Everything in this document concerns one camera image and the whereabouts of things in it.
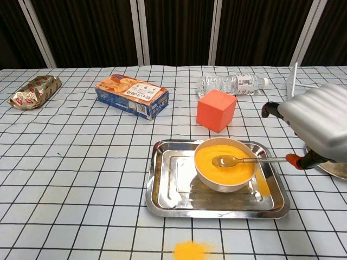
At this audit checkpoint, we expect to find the white screen frame post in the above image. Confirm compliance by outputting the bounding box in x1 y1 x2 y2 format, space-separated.
129 0 151 66
289 0 329 67
208 0 230 66
17 0 57 68

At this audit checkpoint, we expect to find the orange cube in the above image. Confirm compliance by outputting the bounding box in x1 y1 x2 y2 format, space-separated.
196 89 238 134

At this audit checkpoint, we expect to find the orange powder pile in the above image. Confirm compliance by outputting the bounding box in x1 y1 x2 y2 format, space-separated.
172 239 209 260

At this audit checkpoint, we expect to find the beige bowl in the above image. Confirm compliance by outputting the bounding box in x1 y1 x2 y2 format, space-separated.
194 137 258 193

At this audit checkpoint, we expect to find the round steel plate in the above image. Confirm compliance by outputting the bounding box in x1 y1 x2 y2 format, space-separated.
305 143 347 181

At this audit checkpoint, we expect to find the small silver spoon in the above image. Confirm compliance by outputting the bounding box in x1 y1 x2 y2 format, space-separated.
211 154 288 169

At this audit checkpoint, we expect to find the orange blue cookie box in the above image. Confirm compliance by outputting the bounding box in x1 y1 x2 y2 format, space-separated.
94 73 170 121

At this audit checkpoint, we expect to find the clear plastic water bottle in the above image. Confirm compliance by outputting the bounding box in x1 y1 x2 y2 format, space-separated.
196 73 269 98

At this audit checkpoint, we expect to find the black folding screen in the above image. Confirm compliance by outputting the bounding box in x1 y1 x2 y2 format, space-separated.
0 0 347 70

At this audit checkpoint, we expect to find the checked tablecloth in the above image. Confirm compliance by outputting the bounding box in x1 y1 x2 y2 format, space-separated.
0 64 347 260

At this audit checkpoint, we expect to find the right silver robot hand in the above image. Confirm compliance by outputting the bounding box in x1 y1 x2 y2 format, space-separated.
261 82 347 171

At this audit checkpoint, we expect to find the white wire rack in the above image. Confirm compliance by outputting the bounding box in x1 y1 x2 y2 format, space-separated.
286 62 322 105

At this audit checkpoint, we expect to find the gold foil snack packet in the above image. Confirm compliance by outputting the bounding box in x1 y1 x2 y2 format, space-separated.
7 75 62 111

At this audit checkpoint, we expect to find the yellow-orange powder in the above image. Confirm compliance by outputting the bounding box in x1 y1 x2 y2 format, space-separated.
195 144 255 183

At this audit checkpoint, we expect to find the rectangular steel tray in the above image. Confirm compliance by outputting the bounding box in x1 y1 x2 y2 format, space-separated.
145 139 291 219

